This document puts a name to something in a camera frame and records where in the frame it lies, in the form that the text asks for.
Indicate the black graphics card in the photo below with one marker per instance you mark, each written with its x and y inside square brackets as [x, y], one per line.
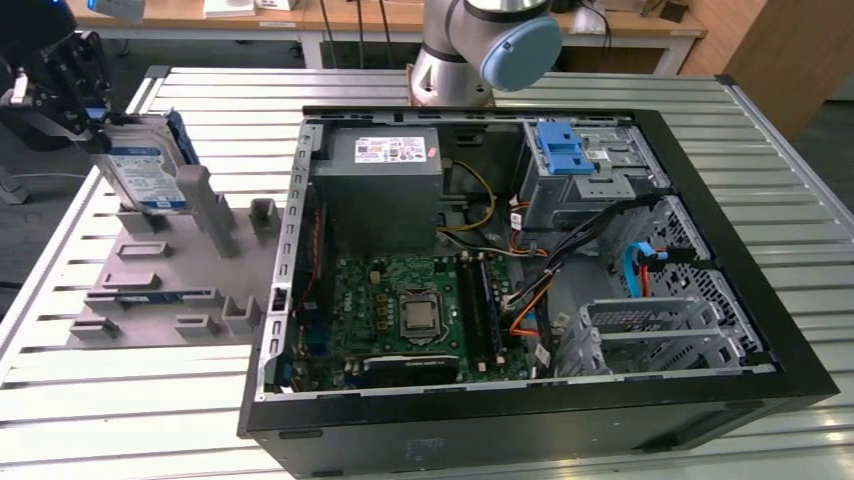
[408, 370]

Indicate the installed RAM stick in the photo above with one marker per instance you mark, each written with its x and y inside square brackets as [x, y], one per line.
[492, 320]

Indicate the white stand foot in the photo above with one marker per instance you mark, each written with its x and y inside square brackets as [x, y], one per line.
[14, 192]

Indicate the small white labelled box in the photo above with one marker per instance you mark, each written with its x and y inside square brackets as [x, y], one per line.
[276, 4]

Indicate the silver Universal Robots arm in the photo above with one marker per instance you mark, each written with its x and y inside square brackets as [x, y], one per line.
[454, 50]

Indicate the CPU socket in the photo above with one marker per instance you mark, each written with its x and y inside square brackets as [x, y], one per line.
[444, 315]

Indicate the hard disk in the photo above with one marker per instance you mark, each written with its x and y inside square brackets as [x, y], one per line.
[143, 175]

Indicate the metal disk bay cage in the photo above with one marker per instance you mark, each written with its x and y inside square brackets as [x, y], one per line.
[668, 336]

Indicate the grey parts rack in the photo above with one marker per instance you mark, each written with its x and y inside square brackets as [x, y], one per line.
[174, 265]

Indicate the blue drive latch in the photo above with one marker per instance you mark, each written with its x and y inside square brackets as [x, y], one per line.
[568, 160]

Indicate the silver CPU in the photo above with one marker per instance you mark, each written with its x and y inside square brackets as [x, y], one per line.
[421, 316]

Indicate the grey power supply unit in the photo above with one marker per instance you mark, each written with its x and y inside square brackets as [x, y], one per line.
[374, 210]

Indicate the wooden cabinet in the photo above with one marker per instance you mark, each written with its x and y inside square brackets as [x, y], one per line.
[788, 60]

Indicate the metal optical drive bay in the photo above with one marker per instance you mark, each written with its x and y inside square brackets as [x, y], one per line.
[601, 192]

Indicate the RAM stick with blue label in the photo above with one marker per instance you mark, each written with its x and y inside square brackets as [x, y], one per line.
[147, 298]

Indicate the black open PC case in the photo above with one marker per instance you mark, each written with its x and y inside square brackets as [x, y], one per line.
[468, 430]

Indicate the green motherboard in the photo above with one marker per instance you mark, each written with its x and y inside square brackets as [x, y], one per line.
[361, 300]

